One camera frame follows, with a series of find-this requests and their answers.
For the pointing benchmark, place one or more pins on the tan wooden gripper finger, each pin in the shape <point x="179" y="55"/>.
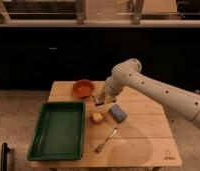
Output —
<point x="106" y="98"/>

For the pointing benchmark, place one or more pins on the wooden chalkboard eraser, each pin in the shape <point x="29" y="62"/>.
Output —
<point x="99" y="100"/>

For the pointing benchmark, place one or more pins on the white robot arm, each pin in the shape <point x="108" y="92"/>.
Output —
<point x="128" y="74"/>

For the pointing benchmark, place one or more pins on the red bowl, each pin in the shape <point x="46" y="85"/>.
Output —
<point x="83" y="88"/>

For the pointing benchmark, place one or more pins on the blue sponge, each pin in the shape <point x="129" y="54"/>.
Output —
<point x="117" y="113"/>

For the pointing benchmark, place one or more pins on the wooden table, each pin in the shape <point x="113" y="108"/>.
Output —
<point x="144" y="139"/>

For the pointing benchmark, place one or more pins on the silver fork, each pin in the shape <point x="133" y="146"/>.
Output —
<point x="100" y="147"/>

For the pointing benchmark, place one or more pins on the green plastic tray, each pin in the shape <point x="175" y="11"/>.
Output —
<point x="59" y="132"/>

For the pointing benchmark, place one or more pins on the wooden counter shelf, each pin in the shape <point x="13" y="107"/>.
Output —
<point x="100" y="13"/>

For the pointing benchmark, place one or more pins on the black chair back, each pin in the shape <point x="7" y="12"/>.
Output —
<point x="4" y="153"/>

